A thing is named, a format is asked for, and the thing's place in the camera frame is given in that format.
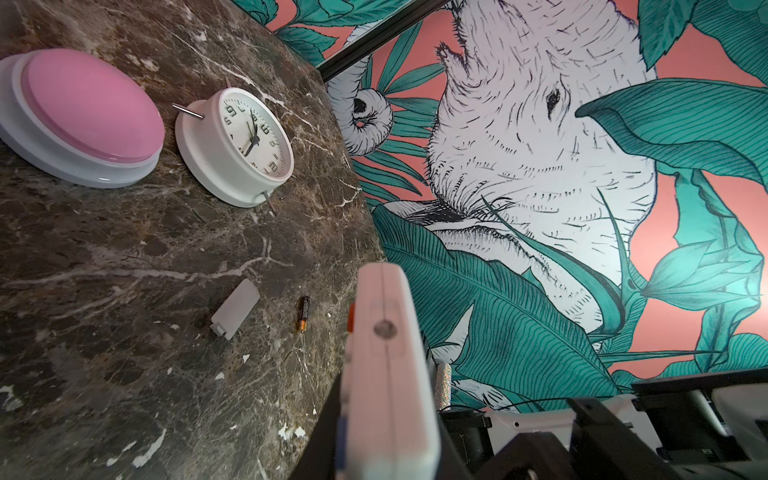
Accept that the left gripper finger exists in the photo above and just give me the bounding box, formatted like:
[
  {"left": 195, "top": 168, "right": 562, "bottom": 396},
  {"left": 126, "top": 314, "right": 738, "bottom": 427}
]
[{"left": 288, "top": 374, "right": 341, "bottom": 480}]

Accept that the white remote control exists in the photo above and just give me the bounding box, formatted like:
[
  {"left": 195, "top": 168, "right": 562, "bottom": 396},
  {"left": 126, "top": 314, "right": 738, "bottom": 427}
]
[{"left": 335, "top": 263, "right": 441, "bottom": 479}]

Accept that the small black copper battery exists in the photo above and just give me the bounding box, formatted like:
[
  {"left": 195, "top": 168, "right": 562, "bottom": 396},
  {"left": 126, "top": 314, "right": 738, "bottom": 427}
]
[{"left": 296, "top": 295, "right": 311, "bottom": 333}]

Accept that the grey remote battery cover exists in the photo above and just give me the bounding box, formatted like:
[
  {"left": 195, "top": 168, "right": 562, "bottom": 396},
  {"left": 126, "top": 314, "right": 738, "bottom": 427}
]
[{"left": 210, "top": 279, "right": 260, "bottom": 340}]

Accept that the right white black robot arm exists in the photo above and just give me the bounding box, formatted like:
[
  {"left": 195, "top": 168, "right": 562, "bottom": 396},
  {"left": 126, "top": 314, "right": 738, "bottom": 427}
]
[{"left": 436, "top": 368, "right": 767, "bottom": 479}]

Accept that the glittery silver microphone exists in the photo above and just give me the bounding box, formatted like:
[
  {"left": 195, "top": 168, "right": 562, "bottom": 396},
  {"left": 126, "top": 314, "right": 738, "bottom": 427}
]
[{"left": 434, "top": 363, "right": 452, "bottom": 411}]

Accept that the white round alarm clock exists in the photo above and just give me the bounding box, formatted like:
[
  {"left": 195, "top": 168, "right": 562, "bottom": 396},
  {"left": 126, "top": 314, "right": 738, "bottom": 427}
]
[{"left": 173, "top": 88, "right": 295, "bottom": 208}]

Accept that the pink push button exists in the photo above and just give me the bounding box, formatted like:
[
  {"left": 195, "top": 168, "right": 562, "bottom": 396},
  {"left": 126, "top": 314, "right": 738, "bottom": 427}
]
[{"left": 1, "top": 48, "right": 165, "bottom": 189}]

